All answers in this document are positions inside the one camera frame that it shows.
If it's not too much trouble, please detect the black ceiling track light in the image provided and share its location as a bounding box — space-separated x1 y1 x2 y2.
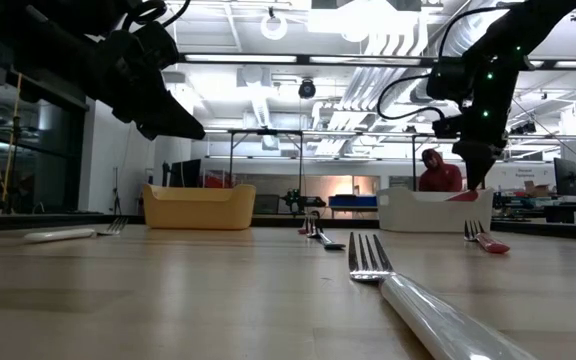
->
509 120 538 137

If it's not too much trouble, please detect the teal-handled steel fork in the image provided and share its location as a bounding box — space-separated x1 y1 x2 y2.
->
310 210 347 252

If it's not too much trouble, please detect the yellow plastic bin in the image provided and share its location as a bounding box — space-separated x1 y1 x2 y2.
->
142 183 258 231

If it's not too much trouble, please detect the black round ceiling camera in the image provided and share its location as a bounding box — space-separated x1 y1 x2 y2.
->
297 77 318 101

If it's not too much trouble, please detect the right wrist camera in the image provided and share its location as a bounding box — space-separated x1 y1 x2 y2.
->
431 115 464 140

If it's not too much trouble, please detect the long ceiling light bar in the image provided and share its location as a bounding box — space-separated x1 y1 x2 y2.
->
177 52 576 70

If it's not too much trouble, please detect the background work desk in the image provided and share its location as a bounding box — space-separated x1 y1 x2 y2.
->
490 192 576 225

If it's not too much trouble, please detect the black aluminium table frame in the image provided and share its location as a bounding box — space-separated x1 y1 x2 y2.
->
0 212 576 244

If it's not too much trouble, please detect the black computer monitor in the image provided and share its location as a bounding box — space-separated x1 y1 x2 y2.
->
167 158 203 190
553 157 576 197

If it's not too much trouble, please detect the red-handled steel fork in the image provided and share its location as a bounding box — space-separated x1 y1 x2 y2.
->
296 214 316 239
462 219 512 255

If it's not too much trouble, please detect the person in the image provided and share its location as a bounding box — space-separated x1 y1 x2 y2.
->
417 148 465 194

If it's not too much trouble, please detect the small robot with green lights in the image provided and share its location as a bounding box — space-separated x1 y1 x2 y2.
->
279 188 327 217

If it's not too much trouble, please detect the silver ventilation duct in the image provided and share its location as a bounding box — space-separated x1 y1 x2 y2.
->
410 0 499 104

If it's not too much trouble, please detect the white-handled steel fork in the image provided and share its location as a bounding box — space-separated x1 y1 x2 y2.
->
22 215 130 245
346 231 542 360

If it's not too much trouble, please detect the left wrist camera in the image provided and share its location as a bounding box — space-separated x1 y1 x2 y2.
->
132 20 180 71

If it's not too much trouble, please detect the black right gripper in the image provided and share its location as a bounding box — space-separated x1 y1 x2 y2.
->
451 94 509 191

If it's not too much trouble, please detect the white plastic bin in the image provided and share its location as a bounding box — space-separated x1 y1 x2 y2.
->
376 186 495 234

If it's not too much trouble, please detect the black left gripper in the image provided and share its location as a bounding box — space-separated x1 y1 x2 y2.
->
92 30 206 142

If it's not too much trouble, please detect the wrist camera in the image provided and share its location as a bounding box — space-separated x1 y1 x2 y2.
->
132 20 180 71
431 115 464 140

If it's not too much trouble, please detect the blue storage bin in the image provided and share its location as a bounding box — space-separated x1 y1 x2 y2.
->
327 194 379 209

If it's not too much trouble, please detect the cardboard box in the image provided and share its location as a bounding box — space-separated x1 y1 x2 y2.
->
523 179 552 199

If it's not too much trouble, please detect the white hanging ring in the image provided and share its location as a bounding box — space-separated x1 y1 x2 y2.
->
259 13 290 42

